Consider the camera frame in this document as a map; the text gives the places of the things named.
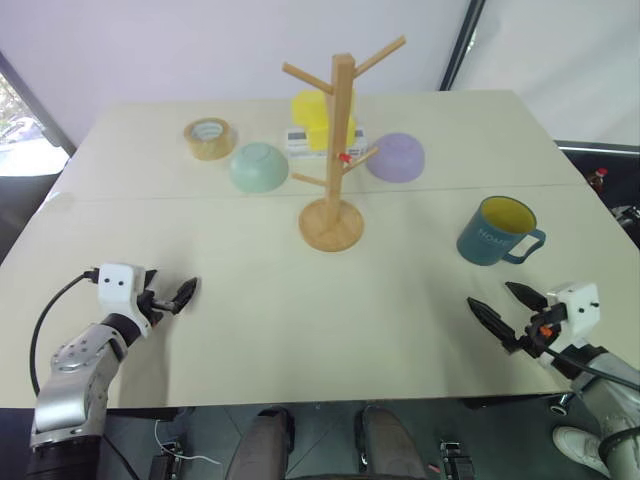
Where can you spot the white shoe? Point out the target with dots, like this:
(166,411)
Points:
(580,447)

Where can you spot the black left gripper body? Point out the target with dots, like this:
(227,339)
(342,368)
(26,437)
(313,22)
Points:
(148,306)

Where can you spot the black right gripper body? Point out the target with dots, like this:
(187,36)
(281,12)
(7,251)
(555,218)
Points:
(545,330)

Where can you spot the red marker clip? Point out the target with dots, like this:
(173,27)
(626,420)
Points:
(344,157)

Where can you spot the black pillar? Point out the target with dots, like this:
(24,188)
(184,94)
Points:
(462,42)

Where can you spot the caster wheel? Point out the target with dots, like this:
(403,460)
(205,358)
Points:
(560,404)

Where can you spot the brown packing tape roll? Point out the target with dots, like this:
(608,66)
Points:
(210,142)

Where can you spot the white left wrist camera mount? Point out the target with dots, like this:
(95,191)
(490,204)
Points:
(117,290)

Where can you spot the red capped bottle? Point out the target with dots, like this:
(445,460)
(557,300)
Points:
(598,179)

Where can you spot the green bowl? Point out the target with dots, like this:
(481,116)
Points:
(257,170)

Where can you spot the wooden mug tree stand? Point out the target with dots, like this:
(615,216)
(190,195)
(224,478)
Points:
(336,150)

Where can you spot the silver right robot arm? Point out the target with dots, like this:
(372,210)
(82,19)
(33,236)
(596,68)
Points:
(607,380)

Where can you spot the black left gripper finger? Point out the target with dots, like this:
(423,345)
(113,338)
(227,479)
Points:
(184,294)
(150,276)

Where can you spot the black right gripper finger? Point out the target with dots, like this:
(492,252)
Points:
(527,295)
(492,322)

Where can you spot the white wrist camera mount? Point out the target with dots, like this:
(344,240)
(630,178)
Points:
(117,290)
(577,310)

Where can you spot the yellow plastic object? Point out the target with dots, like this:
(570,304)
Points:
(310,107)

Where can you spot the black device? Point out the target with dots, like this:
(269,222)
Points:
(629,219)

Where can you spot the blue mug yellow inside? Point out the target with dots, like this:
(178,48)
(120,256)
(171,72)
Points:
(487,239)

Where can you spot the black floor box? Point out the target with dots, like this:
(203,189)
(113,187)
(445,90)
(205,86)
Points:
(456,460)
(167,460)

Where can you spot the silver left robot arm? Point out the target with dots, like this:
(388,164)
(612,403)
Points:
(75,375)

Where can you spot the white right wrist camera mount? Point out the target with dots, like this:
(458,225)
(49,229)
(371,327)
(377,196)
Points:
(577,310)

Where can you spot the purple bowl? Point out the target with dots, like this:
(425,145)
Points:
(397,159)

